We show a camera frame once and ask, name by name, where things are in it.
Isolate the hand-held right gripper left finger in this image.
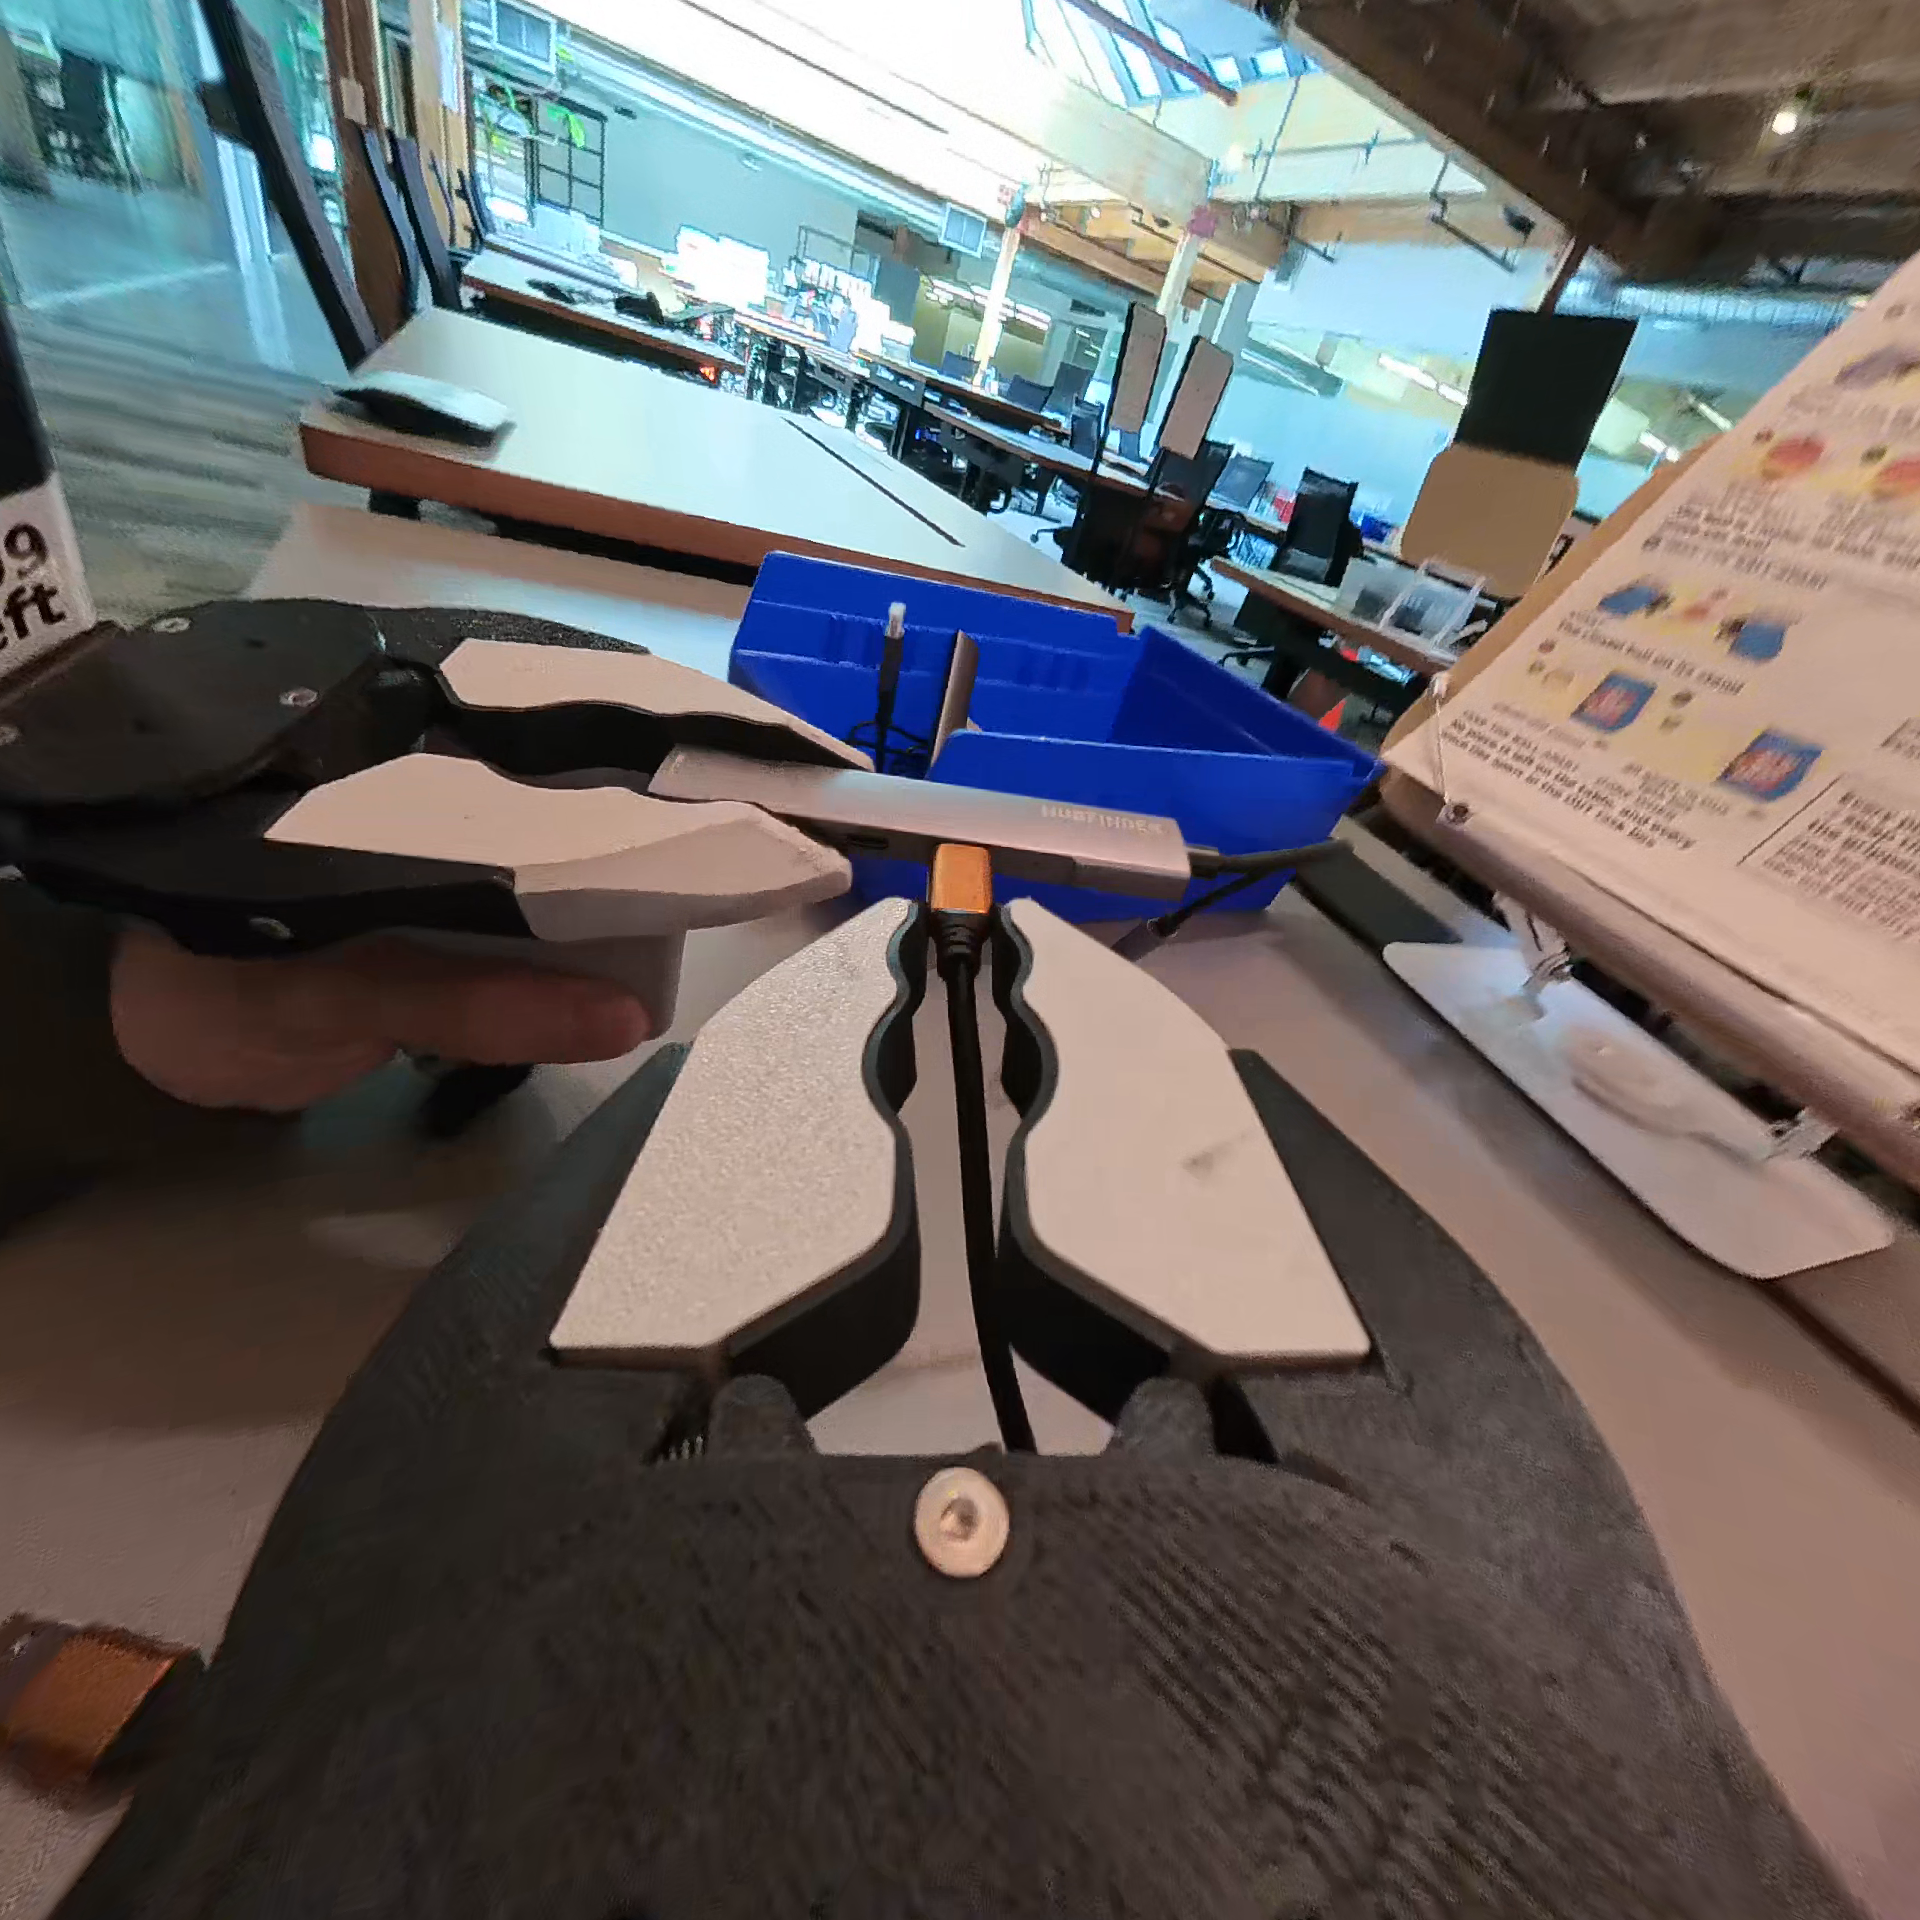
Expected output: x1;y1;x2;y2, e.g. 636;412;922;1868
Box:
546;898;922;1381

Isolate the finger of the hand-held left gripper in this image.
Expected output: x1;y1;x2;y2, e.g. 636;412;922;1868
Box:
263;749;858;1041
432;638;875;776

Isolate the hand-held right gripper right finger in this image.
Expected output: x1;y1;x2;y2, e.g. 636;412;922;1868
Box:
993;898;1375;1381

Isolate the black hub cable grey connector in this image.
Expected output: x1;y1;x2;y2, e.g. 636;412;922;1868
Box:
1145;838;1350;942

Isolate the black usb-c cable orange plug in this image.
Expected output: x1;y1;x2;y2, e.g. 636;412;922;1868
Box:
0;844;1040;1786

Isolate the grey metal usb hub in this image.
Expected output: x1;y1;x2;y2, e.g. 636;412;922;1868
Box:
648;745;1193;904

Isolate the blue plastic bin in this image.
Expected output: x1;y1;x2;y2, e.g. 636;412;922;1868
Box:
728;549;1383;909

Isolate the person's left forearm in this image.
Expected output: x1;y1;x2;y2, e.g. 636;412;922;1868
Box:
0;878;165;1239

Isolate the person's left hand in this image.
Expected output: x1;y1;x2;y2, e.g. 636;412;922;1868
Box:
112;924;653;1115

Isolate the white table wooden edge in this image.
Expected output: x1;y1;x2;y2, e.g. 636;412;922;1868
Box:
300;306;1133;618

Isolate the white black flat device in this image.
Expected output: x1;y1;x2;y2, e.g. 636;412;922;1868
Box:
333;374;510;441

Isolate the grey flat metal adapter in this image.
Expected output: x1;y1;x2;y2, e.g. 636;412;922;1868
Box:
928;628;982;784

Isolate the board on black pole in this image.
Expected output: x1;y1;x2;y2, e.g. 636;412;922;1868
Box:
1166;334;1233;465
1106;299;1172;459

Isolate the black office chair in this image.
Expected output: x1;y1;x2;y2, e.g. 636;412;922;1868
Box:
1275;469;1363;591

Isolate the printed instruction sheet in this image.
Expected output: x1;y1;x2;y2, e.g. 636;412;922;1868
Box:
1386;255;1920;1075

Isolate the black wooden document stand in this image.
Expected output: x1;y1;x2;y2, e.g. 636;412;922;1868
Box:
1402;306;1639;604

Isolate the black cable white-tipped plug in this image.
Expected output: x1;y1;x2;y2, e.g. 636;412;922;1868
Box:
846;599;939;775

